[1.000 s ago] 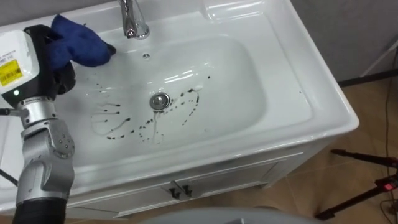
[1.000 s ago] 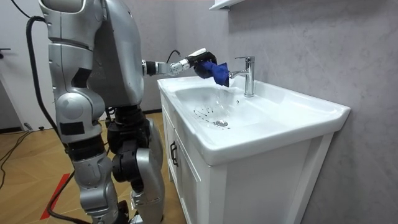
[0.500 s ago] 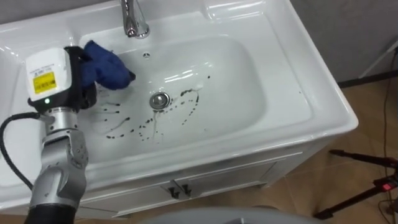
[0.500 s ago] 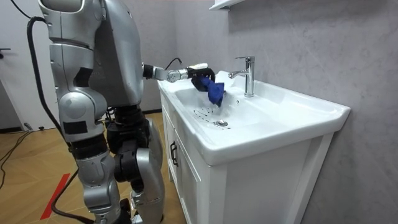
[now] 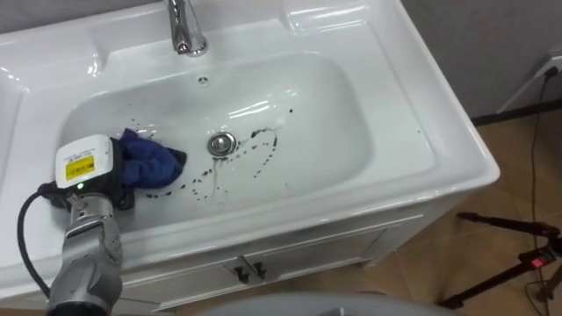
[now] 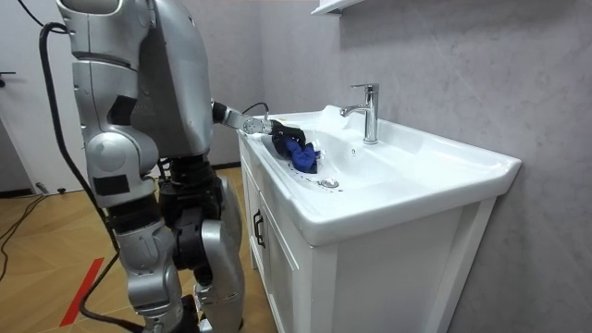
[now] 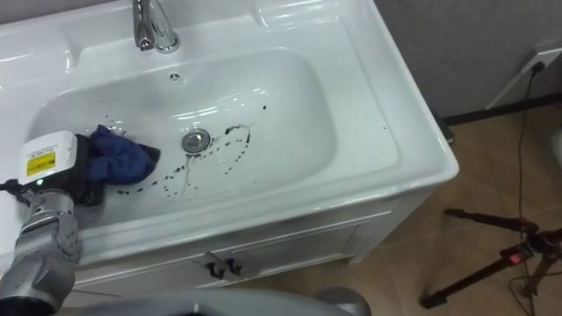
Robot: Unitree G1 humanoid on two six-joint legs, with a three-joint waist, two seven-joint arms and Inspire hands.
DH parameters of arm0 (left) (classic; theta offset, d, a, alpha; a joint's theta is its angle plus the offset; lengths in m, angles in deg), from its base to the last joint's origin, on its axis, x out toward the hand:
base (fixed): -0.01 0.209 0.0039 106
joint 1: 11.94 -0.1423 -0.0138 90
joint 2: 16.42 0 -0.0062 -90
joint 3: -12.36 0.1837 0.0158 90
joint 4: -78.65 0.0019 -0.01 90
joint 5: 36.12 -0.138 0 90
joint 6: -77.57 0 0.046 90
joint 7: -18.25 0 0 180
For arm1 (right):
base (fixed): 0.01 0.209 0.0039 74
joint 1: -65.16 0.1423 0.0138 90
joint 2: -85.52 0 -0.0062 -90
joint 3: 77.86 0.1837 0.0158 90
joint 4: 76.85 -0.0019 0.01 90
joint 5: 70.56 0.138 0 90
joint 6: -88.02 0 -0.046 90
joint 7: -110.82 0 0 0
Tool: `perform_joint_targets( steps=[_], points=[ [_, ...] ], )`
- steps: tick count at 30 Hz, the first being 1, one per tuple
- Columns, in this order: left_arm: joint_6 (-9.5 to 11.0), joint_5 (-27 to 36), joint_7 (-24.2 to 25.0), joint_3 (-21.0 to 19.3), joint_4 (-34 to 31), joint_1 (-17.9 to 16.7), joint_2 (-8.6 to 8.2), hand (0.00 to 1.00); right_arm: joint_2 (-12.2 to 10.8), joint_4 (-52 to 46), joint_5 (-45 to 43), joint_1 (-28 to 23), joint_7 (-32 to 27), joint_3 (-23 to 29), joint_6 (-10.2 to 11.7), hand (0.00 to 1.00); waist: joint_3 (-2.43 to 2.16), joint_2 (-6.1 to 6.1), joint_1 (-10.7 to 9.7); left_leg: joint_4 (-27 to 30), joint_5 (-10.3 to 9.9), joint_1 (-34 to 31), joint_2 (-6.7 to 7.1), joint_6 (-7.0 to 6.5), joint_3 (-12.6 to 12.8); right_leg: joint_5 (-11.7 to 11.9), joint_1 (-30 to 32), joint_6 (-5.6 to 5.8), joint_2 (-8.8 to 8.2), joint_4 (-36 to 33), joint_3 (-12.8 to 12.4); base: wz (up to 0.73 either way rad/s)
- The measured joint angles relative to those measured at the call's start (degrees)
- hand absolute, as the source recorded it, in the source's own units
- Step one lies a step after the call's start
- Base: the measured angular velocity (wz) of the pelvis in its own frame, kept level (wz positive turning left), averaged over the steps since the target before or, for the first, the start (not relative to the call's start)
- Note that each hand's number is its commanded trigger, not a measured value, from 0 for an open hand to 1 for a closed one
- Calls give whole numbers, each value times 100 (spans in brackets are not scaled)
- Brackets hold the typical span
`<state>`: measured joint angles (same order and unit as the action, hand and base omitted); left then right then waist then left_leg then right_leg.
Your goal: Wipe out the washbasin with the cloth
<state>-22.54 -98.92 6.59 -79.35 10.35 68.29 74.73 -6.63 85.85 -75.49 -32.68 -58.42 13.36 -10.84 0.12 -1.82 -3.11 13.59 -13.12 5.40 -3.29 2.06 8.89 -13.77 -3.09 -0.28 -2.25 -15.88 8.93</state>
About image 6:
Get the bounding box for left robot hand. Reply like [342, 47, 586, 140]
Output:
[269, 118, 308, 148]

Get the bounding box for blue cloth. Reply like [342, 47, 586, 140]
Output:
[271, 133, 321, 175]

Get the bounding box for chrome faucet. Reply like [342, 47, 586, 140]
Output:
[339, 82, 380, 146]

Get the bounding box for robot body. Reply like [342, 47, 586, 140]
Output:
[131, 0, 216, 163]

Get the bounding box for robot legs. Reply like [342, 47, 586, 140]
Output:
[156, 154, 247, 333]

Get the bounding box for white sink vanity cabinet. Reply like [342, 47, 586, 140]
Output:
[236, 105, 523, 333]

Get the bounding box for red floor tape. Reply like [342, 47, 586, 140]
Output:
[58, 257, 105, 328]

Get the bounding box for white wall shelf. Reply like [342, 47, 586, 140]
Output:
[310, 0, 366, 17]

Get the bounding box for thick black floor cable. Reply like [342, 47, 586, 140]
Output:
[38, 21, 145, 333]

